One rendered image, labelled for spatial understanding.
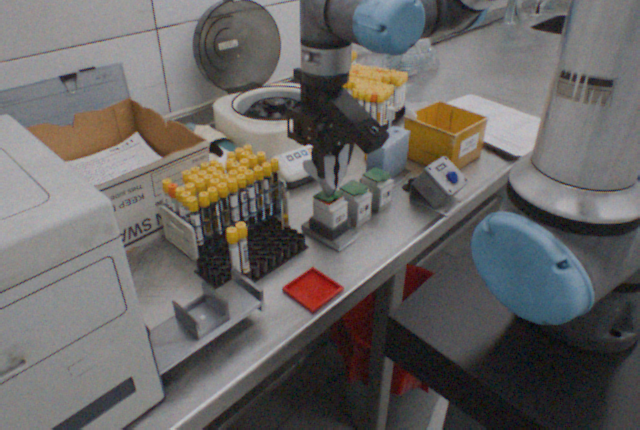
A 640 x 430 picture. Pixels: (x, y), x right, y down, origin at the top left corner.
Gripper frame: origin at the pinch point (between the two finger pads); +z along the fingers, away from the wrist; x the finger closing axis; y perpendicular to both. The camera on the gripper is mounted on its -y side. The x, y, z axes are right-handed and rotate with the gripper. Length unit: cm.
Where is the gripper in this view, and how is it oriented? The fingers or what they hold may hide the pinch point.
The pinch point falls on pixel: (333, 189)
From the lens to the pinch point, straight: 82.4
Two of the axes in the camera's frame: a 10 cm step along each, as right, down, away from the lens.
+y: -7.4, -3.6, 5.7
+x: -6.8, 3.9, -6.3
